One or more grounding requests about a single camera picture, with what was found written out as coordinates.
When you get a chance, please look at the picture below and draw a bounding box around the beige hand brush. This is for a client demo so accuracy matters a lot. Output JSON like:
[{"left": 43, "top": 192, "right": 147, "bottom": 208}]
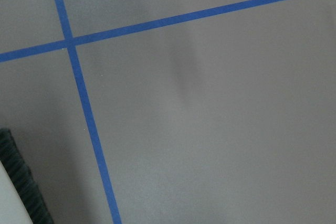
[{"left": 1, "top": 128, "right": 54, "bottom": 223}]

